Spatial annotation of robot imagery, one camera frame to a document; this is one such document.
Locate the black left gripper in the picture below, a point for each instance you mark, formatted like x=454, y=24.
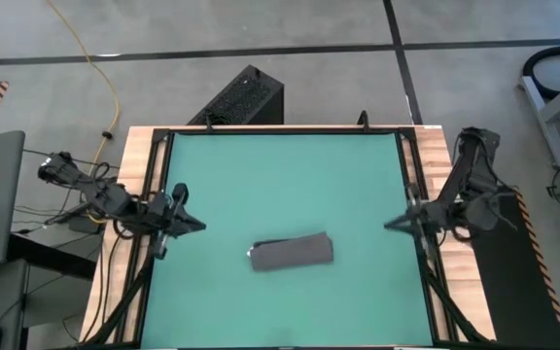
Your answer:
x=163, y=216

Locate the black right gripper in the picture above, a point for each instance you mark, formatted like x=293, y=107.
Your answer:
x=428, y=216

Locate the white handwritten towel label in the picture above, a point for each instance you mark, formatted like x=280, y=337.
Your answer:
x=249, y=252

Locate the grey towel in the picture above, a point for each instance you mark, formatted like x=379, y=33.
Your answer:
x=292, y=252

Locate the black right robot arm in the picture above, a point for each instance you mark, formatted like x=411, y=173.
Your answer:
x=474, y=180

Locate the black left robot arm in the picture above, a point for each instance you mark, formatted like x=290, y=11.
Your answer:
x=100, y=194

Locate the black table clamp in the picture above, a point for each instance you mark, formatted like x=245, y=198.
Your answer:
x=208, y=124
x=363, y=121

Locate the green table mat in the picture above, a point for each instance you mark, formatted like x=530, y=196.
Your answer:
x=285, y=185

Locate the hazard-striped black ramp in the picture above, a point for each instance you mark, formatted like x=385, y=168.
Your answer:
x=513, y=282

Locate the black computer tower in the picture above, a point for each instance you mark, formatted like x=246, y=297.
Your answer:
x=241, y=97

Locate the grey metal stand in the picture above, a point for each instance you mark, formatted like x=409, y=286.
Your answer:
x=552, y=107

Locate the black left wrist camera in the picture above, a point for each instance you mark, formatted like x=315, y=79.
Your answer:
x=180, y=193

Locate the black table frame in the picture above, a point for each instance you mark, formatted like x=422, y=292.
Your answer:
x=285, y=130

